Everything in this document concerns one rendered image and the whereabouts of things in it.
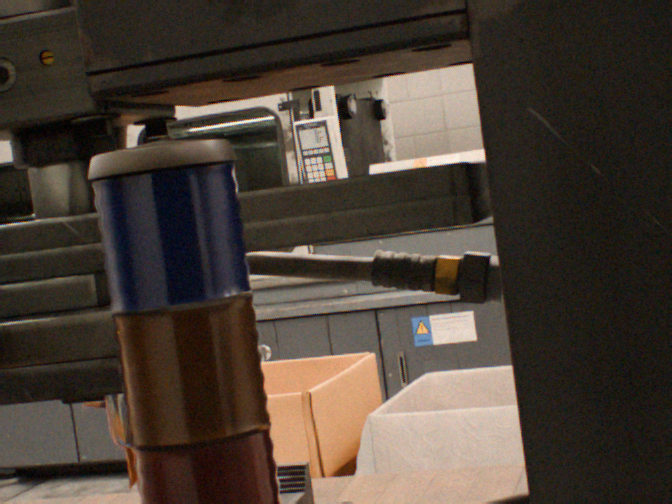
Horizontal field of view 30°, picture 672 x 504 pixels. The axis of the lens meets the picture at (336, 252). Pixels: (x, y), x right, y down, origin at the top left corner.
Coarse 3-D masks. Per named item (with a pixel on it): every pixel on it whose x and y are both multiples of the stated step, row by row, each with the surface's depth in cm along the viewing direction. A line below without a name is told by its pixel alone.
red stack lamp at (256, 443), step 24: (264, 432) 33; (144, 456) 32; (168, 456) 32; (192, 456) 32; (216, 456) 32; (240, 456) 32; (264, 456) 33; (144, 480) 33; (168, 480) 32; (192, 480) 32; (216, 480) 32; (240, 480) 32; (264, 480) 33
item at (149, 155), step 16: (144, 144) 33; (160, 144) 31; (176, 144) 31; (192, 144) 32; (208, 144) 32; (224, 144) 33; (96, 160) 32; (112, 160) 32; (128, 160) 31; (144, 160) 31; (160, 160) 31; (176, 160) 31; (192, 160) 31; (208, 160) 32; (224, 160) 32; (96, 176) 32; (112, 176) 32; (128, 176) 34
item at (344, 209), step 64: (64, 128) 59; (64, 192) 59; (256, 192) 55; (320, 192) 54; (384, 192) 53; (448, 192) 53; (0, 256) 58; (64, 256) 57; (0, 320) 56; (64, 320) 53; (0, 384) 54; (64, 384) 54
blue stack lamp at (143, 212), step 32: (96, 192) 33; (128, 192) 31; (160, 192) 31; (192, 192) 32; (224, 192) 32; (128, 224) 32; (160, 224) 31; (192, 224) 32; (224, 224) 32; (128, 256) 32; (160, 256) 31; (192, 256) 31; (224, 256) 32; (128, 288) 32; (160, 288) 31; (192, 288) 32; (224, 288) 32
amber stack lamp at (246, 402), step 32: (128, 320) 32; (160, 320) 32; (192, 320) 32; (224, 320) 32; (128, 352) 32; (160, 352) 32; (192, 352) 32; (224, 352) 32; (256, 352) 33; (128, 384) 32; (160, 384) 32; (192, 384) 32; (224, 384) 32; (256, 384) 33; (128, 416) 33; (160, 416) 32; (192, 416) 32; (224, 416) 32; (256, 416) 33
